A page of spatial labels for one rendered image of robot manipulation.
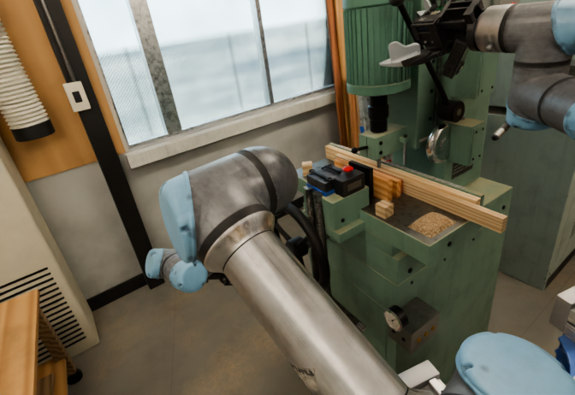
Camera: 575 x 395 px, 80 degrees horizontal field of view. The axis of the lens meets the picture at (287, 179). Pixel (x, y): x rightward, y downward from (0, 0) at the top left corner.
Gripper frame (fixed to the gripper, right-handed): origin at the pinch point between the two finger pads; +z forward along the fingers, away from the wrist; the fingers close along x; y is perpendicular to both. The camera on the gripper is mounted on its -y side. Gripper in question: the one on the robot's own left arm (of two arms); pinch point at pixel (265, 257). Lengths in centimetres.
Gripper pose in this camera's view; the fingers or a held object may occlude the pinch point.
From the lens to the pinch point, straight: 110.2
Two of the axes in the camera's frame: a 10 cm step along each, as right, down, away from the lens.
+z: 7.8, 1.5, 6.0
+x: 5.4, 3.0, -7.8
